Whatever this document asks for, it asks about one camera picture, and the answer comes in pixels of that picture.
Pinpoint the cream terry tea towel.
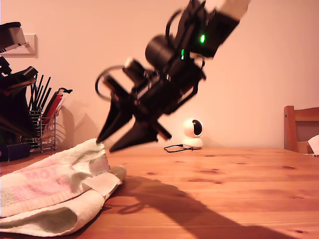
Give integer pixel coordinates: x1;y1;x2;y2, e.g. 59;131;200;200
0;138;127;237

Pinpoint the red chopstick sleeve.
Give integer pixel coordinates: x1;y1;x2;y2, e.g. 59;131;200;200
48;89;64;118

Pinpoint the black chopstick sleeve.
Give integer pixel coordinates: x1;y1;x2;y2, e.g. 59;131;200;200
43;91;60;118

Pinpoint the black straw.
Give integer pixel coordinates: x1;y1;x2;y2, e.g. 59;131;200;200
34;75;44;110
39;77;51;111
41;87;52;113
30;74;39;110

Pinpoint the dark blue box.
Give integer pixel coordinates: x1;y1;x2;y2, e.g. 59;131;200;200
0;143;31;162

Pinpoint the wooden chair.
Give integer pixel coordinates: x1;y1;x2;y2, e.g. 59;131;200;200
284;105;319;154

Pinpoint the white tissue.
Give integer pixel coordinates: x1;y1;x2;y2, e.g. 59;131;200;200
308;135;319;158

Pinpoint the thin black camera cable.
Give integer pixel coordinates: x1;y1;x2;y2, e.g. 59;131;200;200
163;144;195;153

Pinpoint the white round security camera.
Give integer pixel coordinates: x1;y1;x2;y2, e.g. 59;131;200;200
181;119;204;150

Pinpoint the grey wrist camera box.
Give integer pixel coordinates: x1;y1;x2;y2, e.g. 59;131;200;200
0;21;28;54
123;57;150;85

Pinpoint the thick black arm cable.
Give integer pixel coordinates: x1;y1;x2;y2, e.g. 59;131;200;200
174;57;207;113

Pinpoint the chrome wire utensil holder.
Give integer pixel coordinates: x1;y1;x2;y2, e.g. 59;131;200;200
28;107;57;153

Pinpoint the white light switch plate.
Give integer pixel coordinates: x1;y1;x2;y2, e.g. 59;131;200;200
0;34;38;59

